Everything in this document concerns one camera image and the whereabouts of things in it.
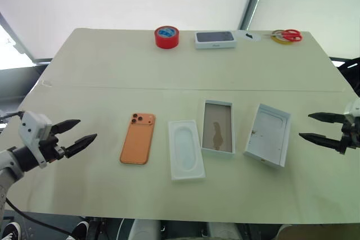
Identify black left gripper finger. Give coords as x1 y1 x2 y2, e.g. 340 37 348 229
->
65 133 98 159
53 119 82 135

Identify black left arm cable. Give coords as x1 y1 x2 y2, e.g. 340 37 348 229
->
0 112 71 237

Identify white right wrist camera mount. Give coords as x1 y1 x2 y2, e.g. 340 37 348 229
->
343 99 360 126

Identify white plastic tray insert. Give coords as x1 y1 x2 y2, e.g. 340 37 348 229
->
168 119 207 182

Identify orange smartphone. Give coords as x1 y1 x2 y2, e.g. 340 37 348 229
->
119 112 156 166

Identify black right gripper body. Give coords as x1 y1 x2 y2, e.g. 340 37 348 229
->
338 115 360 156

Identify white box lid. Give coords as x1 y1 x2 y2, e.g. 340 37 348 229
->
242 103 291 169

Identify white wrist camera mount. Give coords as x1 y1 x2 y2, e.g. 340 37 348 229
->
343 99 360 126
18 110 53 169

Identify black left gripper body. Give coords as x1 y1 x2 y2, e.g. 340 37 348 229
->
37 125 69 164

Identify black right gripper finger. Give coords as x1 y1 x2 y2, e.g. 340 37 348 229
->
298 132 343 151
308 112 345 125

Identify yellow tape roll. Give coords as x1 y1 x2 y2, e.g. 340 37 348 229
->
270 29 293 45

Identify white round disc black mark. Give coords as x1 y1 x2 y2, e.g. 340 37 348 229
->
235 29 260 43

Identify white box base brown liner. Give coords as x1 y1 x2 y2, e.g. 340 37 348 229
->
201 99 236 160

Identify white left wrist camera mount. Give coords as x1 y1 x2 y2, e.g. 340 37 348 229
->
18 110 53 169

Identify black white sneaker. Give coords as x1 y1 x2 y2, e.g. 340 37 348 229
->
1 221 22 240
67 221 90 240

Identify red handled scissors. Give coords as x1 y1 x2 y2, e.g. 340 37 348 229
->
263 29 303 42

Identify white rounded robot leg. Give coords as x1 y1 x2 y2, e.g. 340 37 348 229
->
130 219 161 240
208 222 237 240

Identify red tape roll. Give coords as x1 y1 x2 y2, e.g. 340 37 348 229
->
154 25 179 49

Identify closed white phone box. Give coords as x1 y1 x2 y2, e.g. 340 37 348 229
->
194 30 237 51

